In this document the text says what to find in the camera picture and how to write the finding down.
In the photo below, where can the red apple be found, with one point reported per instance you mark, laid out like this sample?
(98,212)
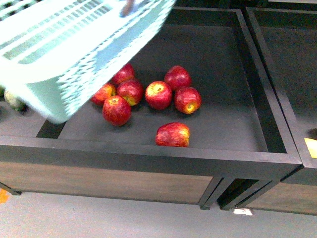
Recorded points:
(106,91)
(177,77)
(116,111)
(174,134)
(187,100)
(125,73)
(131,90)
(158,95)

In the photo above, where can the light blue plastic basket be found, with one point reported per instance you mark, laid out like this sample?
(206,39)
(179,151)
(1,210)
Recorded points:
(55,54)

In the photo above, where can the green vegetable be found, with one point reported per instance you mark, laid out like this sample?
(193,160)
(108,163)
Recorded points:
(14,102)

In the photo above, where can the black display bin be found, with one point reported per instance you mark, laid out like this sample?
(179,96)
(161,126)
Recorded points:
(238,132)
(287,43)

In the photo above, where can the brown basket handle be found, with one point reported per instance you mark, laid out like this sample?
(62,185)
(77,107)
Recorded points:
(128,8)

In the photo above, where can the black display bin right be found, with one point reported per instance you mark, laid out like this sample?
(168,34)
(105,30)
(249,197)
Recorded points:
(287,43)

